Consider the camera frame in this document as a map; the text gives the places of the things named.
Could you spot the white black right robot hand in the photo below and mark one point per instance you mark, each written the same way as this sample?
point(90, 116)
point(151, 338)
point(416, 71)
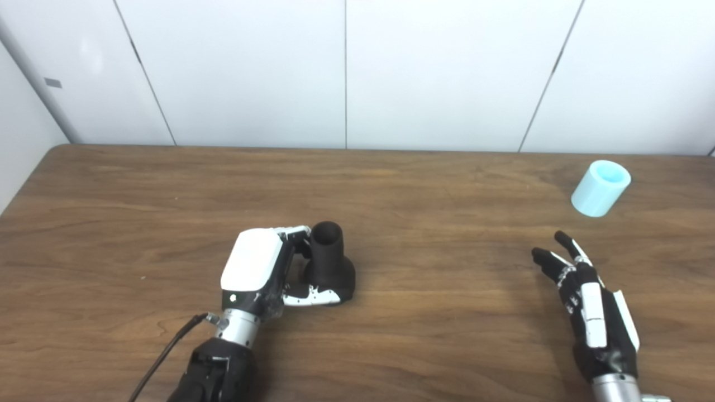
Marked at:
point(603, 340)

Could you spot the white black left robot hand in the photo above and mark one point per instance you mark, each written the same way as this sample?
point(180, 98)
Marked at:
point(251, 262)

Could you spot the black flared nozzle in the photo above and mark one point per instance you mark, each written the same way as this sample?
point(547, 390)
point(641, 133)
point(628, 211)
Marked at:
point(329, 262)

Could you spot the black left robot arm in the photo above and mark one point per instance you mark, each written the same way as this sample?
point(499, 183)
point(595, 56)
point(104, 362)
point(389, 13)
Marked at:
point(223, 374)

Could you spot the gray wall corner post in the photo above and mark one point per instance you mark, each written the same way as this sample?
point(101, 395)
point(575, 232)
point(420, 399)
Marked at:
point(39, 87)

